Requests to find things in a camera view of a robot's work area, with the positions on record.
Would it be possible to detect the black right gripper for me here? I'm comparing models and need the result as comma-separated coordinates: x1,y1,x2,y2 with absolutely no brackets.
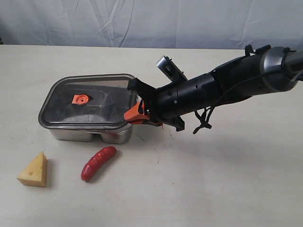
124,79,185,131

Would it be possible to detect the stainless steel lunch box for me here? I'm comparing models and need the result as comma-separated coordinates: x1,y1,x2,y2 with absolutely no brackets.
50,124,132,144

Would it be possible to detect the dark transparent lunch box lid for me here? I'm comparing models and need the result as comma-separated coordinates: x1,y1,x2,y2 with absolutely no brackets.
38,74,136,131

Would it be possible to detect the red toy sausage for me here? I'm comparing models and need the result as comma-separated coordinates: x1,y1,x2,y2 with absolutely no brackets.
81,146,117,182

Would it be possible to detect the yellow toy cheese wedge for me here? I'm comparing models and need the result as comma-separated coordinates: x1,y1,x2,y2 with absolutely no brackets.
17,152,47,187

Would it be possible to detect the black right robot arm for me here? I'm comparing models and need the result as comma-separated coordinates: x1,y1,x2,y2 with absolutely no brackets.
124,45,303,131

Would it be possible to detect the grey-blue backdrop cloth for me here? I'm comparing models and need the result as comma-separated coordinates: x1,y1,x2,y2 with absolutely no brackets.
0,0,303,50

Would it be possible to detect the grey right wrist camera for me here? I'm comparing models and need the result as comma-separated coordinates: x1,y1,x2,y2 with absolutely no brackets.
156,56,187,84

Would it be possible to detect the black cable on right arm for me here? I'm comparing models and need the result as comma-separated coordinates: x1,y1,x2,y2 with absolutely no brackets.
193,47,303,135

